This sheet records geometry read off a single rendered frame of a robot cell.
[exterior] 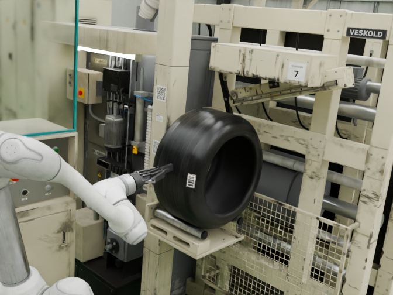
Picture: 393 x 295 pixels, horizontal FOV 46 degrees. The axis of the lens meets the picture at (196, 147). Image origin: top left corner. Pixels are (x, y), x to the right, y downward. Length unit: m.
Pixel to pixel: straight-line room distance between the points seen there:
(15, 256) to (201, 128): 0.96
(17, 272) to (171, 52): 1.25
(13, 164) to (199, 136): 0.99
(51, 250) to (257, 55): 1.48
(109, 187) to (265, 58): 0.98
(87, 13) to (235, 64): 3.41
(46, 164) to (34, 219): 1.17
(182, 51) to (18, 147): 1.26
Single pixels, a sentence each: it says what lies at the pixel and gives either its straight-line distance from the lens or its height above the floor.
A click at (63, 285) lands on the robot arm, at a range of 1.70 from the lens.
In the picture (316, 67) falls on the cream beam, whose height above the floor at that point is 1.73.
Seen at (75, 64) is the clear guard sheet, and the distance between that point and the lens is 2.47.
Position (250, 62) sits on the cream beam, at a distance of 2.35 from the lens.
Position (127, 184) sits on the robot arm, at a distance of 1.90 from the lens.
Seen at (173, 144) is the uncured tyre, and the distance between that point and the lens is 2.14.
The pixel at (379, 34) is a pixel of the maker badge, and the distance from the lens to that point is 2.38.
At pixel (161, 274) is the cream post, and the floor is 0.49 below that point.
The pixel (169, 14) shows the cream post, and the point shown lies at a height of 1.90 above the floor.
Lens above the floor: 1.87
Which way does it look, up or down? 15 degrees down
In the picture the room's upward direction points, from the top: 5 degrees clockwise
